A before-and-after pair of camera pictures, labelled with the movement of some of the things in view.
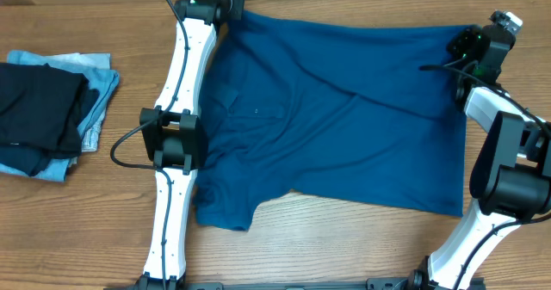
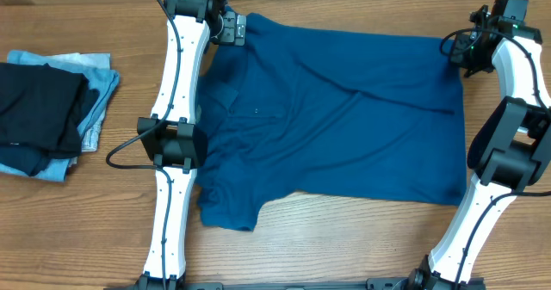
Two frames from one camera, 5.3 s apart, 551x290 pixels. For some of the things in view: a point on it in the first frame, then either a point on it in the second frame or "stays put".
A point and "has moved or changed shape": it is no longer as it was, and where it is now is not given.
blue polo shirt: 363,112 has moved or changed shape
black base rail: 303,285 stays put
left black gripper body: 236,1 → 229,32
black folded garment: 40,107 stays put
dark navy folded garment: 30,161 stays put
